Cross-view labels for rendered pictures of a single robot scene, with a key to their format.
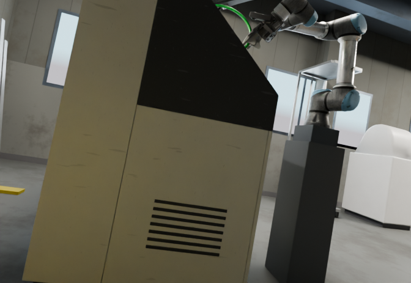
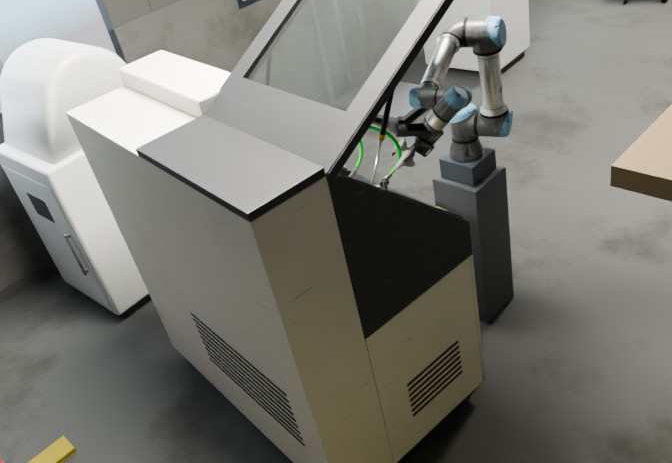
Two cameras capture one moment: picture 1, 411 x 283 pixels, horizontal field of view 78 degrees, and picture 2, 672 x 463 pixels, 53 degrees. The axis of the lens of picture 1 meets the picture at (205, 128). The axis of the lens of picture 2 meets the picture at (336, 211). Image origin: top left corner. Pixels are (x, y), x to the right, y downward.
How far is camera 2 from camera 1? 2.10 m
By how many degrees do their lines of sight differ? 43
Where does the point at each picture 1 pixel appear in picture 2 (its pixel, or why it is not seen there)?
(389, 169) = not seen: outside the picture
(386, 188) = not seen: hidden behind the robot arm
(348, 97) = (505, 129)
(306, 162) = (477, 213)
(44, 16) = not seen: outside the picture
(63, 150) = (329, 423)
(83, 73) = (313, 361)
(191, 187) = (428, 352)
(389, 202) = not seen: hidden behind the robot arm
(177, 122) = (401, 320)
